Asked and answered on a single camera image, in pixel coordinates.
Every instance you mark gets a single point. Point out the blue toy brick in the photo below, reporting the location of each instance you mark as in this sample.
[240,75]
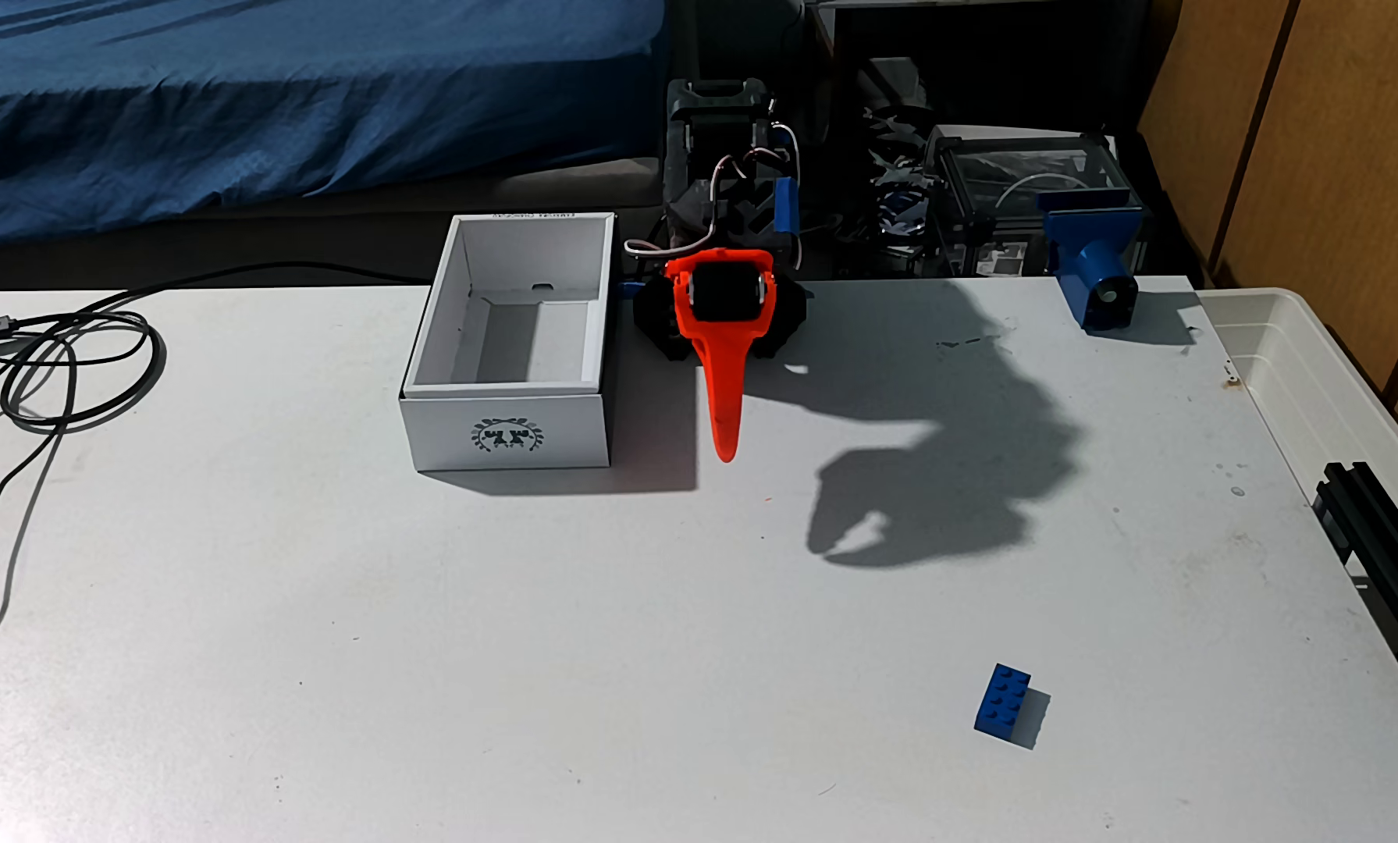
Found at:
[1002,700]

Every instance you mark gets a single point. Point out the white cardboard box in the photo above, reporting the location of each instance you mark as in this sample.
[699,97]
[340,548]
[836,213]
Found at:
[506,433]

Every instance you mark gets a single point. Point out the blue bed sheet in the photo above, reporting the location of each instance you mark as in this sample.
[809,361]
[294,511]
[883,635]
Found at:
[301,94]

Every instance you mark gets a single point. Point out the white plastic bin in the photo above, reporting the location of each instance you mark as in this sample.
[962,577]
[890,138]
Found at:
[1308,386]

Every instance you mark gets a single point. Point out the wooden cabinet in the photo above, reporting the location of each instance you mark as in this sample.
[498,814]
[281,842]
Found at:
[1343,152]

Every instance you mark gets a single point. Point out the black aluminium extrusion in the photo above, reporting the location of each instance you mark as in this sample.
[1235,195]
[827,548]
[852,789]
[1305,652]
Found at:
[1384,550]

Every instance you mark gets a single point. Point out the black frame clear-panel enclosure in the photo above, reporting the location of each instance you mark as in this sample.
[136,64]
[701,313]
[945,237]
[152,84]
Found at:
[1003,176]

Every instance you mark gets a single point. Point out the blue printed clamp mount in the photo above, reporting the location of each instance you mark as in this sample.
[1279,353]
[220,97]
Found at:
[1091,252]

